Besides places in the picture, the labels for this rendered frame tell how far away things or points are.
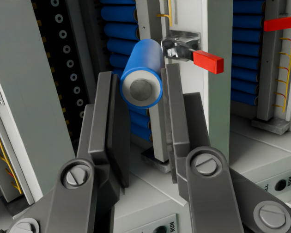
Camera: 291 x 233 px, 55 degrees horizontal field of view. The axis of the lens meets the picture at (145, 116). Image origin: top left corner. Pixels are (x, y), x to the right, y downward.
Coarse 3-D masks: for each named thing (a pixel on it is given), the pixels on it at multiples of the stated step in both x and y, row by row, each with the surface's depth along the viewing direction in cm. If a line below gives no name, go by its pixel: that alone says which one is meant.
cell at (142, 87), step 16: (144, 48) 14; (160, 48) 16; (128, 64) 12; (144, 64) 11; (160, 64) 13; (128, 80) 11; (144, 80) 11; (160, 80) 11; (128, 96) 11; (144, 96) 11; (160, 96) 11
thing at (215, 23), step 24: (72, 0) 37; (168, 0) 29; (192, 0) 27; (216, 0) 27; (72, 24) 38; (192, 24) 28; (216, 24) 28; (216, 48) 29; (192, 72) 31; (216, 96) 32; (216, 120) 33; (144, 144) 44; (216, 144) 35; (144, 168) 40; (168, 168) 38; (168, 192) 36
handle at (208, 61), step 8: (176, 48) 28; (184, 48) 27; (184, 56) 27; (192, 56) 26; (200, 56) 24; (208, 56) 23; (216, 56) 23; (200, 64) 24; (208, 64) 23; (216, 64) 22; (216, 72) 23
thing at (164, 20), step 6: (162, 0) 29; (162, 6) 29; (162, 12) 30; (162, 18) 30; (168, 18) 30; (162, 24) 30; (168, 24) 30; (162, 30) 31; (168, 30) 31; (168, 60) 32
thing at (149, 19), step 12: (144, 0) 28; (156, 0) 29; (144, 12) 29; (156, 12) 30; (144, 24) 30; (156, 24) 30; (144, 36) 31; (156, 36) 30; (156, 108) 34; (156, 120) 35; (156, 132) 36; (156, 144) 37; (156, 156) 38; (168, 156) 38
